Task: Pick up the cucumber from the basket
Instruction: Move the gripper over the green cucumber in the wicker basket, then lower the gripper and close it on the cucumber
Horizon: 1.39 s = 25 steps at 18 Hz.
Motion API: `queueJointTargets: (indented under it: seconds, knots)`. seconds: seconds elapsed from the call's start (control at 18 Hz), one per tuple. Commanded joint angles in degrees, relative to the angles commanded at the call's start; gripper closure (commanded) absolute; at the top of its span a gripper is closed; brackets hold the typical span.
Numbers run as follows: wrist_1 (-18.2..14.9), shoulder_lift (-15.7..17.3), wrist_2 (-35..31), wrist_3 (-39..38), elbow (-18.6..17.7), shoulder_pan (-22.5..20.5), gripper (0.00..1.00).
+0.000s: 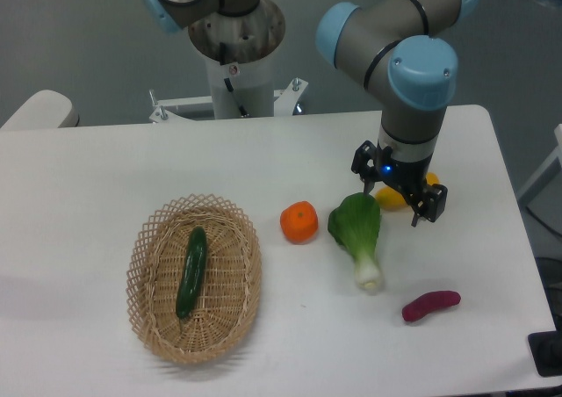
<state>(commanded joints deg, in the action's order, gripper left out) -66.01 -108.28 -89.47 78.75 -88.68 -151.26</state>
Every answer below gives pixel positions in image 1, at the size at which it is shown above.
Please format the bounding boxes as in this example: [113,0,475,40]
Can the black device at table edge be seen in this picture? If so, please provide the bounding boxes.
[528,330,561,378]

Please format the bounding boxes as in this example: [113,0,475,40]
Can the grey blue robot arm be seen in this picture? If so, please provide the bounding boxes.
[143,0,479,221]

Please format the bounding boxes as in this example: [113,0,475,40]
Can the green bok choy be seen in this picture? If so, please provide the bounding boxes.
[328,192,383,291]

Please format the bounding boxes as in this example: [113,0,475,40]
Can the woven wicker basket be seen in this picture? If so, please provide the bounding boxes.
[126,195,261,364]

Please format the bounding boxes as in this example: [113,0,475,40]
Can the yellow mango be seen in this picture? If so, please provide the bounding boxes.
[374,172,439,211]

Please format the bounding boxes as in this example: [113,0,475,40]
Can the orange tangerine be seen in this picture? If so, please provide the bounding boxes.
[279,201,319,243]

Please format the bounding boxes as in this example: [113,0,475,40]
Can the purple sweet potato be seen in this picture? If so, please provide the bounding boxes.
[401,290,461,322]

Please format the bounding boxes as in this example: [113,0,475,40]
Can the white furniture at right edge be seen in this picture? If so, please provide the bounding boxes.
[515,124,561,206]

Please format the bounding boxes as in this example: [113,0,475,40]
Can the white chair armrest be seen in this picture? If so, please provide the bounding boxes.
[1,90,80,131]

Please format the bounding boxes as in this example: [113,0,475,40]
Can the dark green cucumber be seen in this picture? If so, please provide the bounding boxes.
[176,226,208,321]

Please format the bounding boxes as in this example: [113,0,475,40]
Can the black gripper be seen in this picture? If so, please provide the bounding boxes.
[351,140,448,227]

